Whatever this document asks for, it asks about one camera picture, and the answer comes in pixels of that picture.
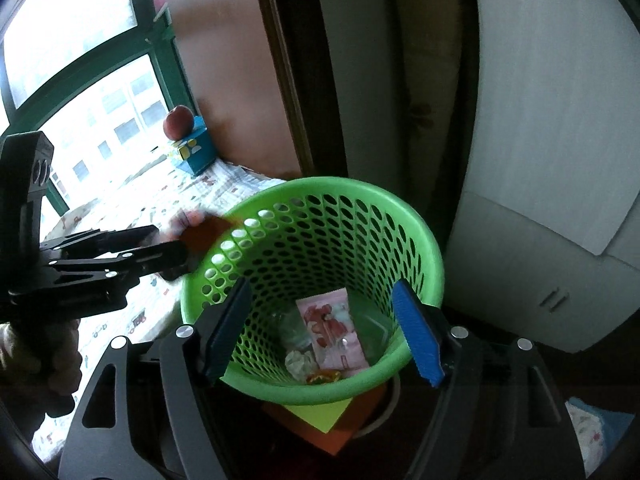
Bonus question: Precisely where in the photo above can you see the orange and yellow paper sheets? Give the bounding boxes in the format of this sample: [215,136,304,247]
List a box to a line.
[262,385,386,456]

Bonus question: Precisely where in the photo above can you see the brown wooden wardrobe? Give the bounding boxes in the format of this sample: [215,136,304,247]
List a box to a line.
[160,0,351,183]

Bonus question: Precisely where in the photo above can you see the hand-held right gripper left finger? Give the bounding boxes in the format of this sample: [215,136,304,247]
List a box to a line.
[57,276,253,480]

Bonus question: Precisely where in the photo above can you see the yellow-green paper sheet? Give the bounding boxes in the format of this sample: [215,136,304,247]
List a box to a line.
[285,397,353,433]

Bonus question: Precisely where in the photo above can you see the white cabinet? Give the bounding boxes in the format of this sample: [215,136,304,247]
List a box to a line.
[442,0,640,356]

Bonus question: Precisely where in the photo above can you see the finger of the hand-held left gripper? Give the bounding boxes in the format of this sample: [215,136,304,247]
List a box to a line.
[45,240,192,288]
[40,225,161,263]

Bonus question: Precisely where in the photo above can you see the pink snack wrapper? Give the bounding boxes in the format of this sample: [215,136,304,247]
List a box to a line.
[295,287,369,372]

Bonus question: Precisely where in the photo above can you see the blue dotted tissue box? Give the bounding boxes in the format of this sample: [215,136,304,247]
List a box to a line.
[170,117,213,176]

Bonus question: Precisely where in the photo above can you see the person's left hand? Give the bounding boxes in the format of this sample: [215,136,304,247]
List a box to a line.
[0,321,83,401]

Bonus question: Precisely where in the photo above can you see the small orange snack wrapper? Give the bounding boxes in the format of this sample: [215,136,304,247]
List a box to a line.
[306,369,345,386]

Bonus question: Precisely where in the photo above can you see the large clear plastic container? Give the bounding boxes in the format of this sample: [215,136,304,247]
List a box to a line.
[357,305,398,356]

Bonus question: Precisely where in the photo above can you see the green perforated plastic basket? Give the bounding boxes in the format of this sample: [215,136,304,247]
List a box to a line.
[180,176,445,406]

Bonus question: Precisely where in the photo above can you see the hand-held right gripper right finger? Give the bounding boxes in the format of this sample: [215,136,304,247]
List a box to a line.
[391,280,586,480]

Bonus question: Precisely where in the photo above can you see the white paper ball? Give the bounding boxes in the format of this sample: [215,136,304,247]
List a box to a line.
[284,350,317,377]

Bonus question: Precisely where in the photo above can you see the red apple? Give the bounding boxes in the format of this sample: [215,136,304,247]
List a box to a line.
[163,106,193,140]

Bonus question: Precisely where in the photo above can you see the large orange snack wrapper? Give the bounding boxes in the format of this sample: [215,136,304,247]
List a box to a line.
[165,210,236,263]

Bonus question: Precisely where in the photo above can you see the small clear plastic container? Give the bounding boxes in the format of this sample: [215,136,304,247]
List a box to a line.
[270,310,313,351]

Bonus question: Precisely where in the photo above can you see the printed cloth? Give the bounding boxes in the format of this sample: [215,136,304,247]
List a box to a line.
[565,396,623,478]

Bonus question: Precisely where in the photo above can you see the green window frame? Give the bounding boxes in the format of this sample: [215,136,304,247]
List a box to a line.
[0,0,201,211]

